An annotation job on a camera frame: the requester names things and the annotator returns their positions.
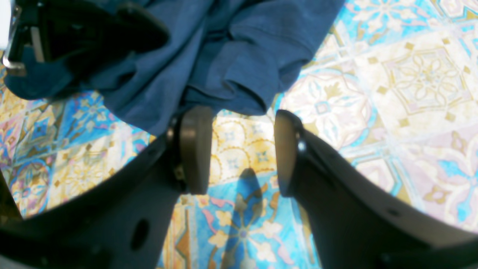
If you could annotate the dark navy t-shirt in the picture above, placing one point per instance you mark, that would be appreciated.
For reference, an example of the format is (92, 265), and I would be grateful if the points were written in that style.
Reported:
(226, 54)

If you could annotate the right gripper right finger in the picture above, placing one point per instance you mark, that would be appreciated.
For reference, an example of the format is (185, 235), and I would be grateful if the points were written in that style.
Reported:
(355, 224)

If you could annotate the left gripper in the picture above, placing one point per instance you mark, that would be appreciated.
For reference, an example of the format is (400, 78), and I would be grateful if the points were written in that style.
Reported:
(56, 30)

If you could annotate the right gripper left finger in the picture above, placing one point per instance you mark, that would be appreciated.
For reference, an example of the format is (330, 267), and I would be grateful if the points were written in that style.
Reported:
(121, 223)

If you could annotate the patterned colourful tablecloth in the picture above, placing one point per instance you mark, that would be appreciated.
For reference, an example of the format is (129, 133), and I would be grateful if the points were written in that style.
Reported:
(393, 88)

